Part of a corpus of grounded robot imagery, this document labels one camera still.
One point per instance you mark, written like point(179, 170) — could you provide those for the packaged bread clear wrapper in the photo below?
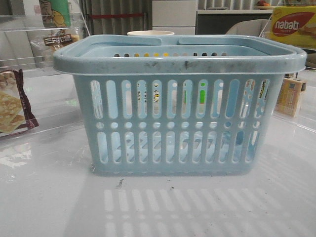
point(47, 43)

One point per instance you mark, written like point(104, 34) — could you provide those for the light blue plastic basket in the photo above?
point(130, 92)

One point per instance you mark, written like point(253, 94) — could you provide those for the yellow paper popcorn cup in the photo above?
point(150, 33)

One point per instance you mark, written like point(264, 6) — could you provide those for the white cabinet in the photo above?
point(177, 16)

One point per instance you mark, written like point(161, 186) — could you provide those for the small yellow snack box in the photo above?
point(290, 96)

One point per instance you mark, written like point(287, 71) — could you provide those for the beige armchair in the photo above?
point(250, 28)

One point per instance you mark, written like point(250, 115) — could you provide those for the clear acrylic right shelf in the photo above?
point(306, 117)

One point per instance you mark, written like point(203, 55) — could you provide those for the clear acrylic shelf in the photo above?
point(306, 117)
point(51, 95)

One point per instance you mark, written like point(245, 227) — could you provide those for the brown cracker snack bag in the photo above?
point(15, 108)

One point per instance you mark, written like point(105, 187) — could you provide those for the green yellow cartoon snack bag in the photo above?
point(55, 13)

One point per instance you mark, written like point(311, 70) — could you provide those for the clear acrylic left shelf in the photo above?
point(51, 95)

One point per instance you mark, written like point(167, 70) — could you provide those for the yellow Nabati wafer box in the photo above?
point(294, 25)

